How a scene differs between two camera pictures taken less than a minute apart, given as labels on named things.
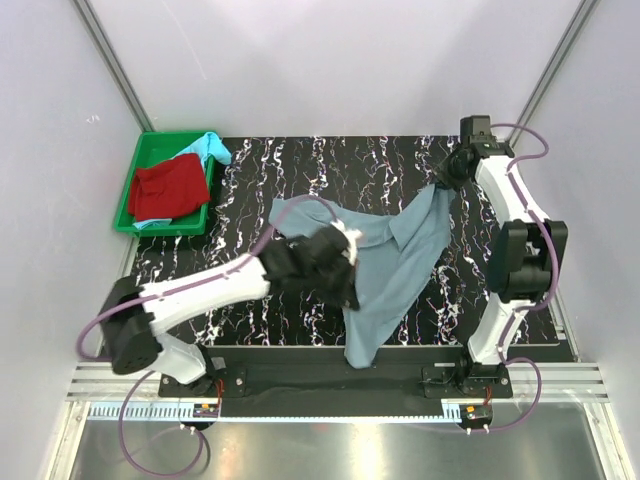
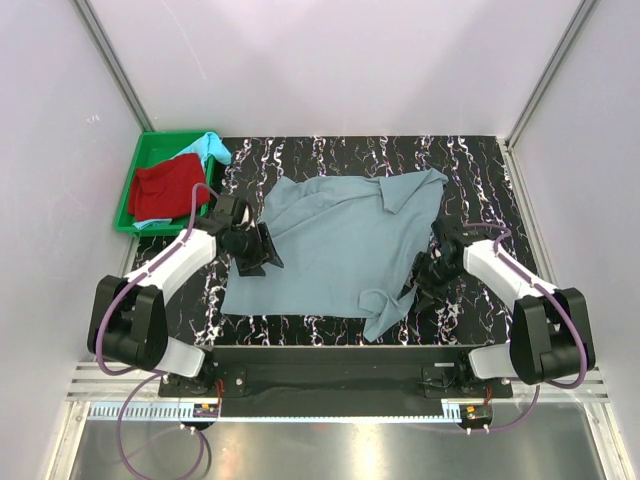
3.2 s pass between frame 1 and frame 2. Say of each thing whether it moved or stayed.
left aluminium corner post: stayed
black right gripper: moved
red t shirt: stayed
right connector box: stayed
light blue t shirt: stayed
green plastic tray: stayed
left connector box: stayed
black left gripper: moved
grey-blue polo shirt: moved
